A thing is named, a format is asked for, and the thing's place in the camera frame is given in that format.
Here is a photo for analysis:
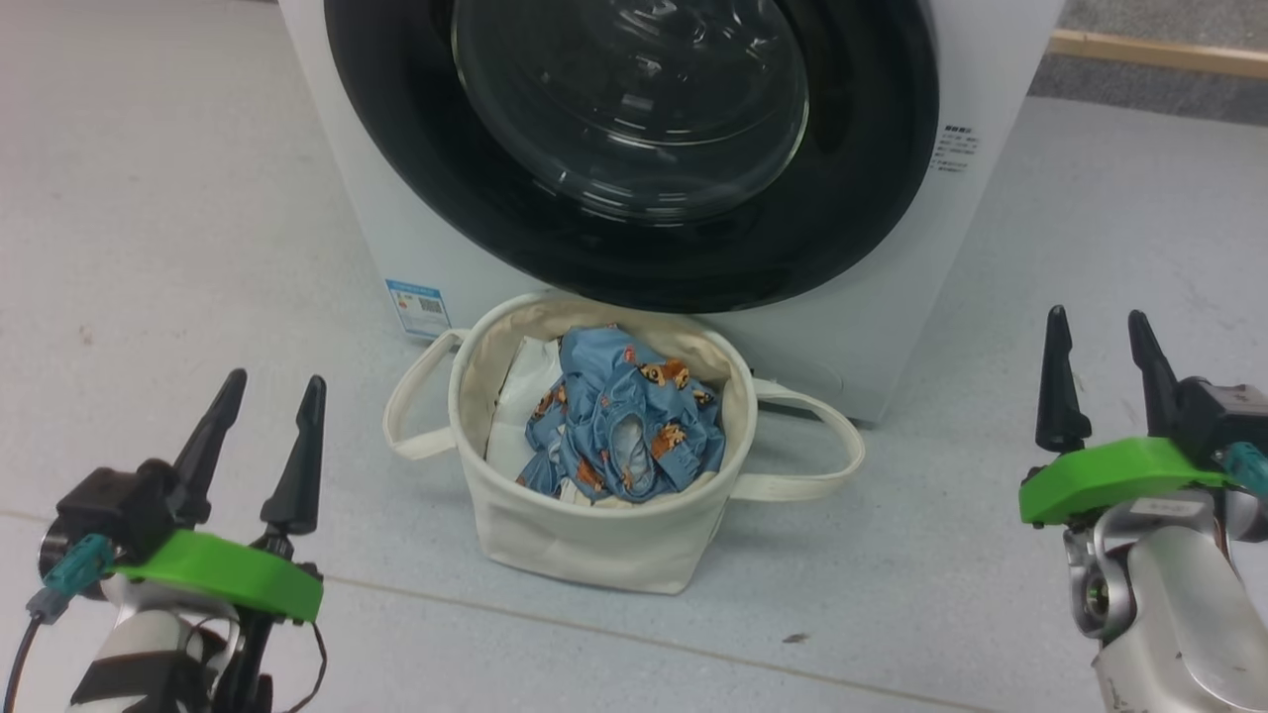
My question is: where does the white front-load washing machine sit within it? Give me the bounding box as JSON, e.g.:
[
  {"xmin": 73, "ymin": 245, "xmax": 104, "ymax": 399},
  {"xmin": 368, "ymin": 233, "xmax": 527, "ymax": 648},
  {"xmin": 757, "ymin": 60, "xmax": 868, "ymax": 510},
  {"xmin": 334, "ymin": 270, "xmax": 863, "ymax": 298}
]
[{"xmin": 277, "ymin": 0, "xmax": 1066, "ymax": 427}]

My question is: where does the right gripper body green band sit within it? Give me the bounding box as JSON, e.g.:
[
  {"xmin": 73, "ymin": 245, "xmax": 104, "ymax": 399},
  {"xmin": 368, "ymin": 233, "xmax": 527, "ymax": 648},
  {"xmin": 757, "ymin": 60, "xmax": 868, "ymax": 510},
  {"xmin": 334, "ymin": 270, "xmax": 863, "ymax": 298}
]
[{"xmin": 1018, "ymin": 436, "xmax": 1239, "ymax": 526}]

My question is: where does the black round glass door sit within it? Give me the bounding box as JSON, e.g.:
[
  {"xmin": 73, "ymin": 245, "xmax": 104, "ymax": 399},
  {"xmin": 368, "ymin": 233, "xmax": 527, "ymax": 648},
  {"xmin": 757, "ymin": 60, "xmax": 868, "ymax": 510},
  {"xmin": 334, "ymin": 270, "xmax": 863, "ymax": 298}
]
[{"xmin": 324, "ymin": 0, "xmax": 940, "ymax": 314}]

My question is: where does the right cable teal connector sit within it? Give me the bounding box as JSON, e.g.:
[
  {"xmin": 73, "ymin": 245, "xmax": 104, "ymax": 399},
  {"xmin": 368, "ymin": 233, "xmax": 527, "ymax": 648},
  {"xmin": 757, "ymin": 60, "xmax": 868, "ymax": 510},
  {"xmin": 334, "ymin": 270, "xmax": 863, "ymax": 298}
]
[{"xmin": 1223, "ymin": 443, "xmax": 1268, "ymax": 496}]

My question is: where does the left cable teal connector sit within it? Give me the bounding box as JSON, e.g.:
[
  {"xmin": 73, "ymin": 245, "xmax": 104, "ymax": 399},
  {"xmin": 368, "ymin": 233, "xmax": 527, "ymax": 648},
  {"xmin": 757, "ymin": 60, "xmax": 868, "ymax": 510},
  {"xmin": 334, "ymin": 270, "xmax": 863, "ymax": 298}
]
[{"xmin": 3, "ymin": 535, "xmax": 115, "ymax": 713}]

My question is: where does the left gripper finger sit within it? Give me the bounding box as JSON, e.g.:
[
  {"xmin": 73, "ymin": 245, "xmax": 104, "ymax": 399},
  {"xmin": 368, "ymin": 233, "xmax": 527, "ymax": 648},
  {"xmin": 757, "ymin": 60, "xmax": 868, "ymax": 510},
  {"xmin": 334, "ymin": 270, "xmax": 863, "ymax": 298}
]
[
  {"xmin": 260, "ymin": 374, "xmax": 327, "ymax": 536},
  {"xmin": 173, "ymin": 368, "xmax": 249, "ymax": 526}
]

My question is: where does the small black text label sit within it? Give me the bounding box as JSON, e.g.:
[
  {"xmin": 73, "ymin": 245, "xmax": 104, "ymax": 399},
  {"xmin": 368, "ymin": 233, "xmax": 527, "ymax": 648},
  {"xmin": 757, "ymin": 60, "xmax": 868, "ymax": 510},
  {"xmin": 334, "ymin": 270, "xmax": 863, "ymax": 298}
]
[{"xmin": 933, "ymin": 125, "xmax": 977, "ymax": 174}]

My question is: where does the blue energy label sticker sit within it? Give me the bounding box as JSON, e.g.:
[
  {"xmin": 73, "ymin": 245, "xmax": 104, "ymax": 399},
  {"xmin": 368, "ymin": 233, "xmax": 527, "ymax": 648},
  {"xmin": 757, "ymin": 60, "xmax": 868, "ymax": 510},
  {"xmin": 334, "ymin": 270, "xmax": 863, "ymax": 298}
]
[{"xmin": 385, "ymin": 279, "xmax": 452, "ymax": 340}]

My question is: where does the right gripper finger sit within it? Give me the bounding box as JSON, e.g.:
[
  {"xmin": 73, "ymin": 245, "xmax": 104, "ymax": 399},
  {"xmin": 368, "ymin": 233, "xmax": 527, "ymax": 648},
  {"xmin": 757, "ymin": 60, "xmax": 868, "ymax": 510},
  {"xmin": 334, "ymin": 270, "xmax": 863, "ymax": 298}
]
[
  {"xmin": 1035, "ymin": 305, "xmax": 1093, "ymax": 455},
  {"xmin": 1127, "ymin": 310, "xmax": 1182, "ymax": 442}
]

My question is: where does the cable teal connector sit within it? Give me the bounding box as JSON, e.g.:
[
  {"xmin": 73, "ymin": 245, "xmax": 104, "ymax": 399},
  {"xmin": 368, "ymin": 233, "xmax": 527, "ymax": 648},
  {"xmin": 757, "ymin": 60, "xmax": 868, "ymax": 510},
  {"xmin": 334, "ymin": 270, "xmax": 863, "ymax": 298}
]
[
  {"xmin": 3, "ymin": 535, "xmax": 115, "ymax": 713},
  {"xmin": 1223, "ymin": 443, "xmax": 1268, "ymax": 496}
]

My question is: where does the white cloth in basket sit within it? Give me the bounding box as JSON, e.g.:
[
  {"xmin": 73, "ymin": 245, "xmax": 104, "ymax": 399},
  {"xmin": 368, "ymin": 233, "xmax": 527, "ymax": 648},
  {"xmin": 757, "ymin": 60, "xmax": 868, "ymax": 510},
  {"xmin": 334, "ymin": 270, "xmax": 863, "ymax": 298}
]
[{"xmin": 485, "ymin": 337, "xmax": 566, "ymax": 486}]

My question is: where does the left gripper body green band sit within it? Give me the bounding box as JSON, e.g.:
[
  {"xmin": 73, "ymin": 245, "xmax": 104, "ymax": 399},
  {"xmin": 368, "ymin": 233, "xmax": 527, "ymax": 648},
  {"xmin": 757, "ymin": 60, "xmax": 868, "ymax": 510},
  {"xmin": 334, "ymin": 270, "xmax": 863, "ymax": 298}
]
[{"xmin": 114, "ymin": 530, "xmax": 325, "ymax": 625}]

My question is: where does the cream canvas laundry basket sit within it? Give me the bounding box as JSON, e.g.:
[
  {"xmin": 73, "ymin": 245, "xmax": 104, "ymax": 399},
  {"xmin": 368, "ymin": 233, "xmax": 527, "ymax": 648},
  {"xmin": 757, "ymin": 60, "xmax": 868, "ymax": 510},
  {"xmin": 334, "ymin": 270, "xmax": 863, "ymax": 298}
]
[{"xmin": 383, "ymin": 290, "xmax": 866, "ymax": 595}]

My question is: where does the blue bear-print garment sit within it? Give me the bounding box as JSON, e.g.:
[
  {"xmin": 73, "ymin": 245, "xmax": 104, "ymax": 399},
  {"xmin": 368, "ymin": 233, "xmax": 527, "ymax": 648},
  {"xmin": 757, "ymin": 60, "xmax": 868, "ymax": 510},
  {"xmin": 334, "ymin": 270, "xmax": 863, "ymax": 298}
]
[{"xmin": 517, "ymin": 325, "xmax": 727, "ymax": 504}]

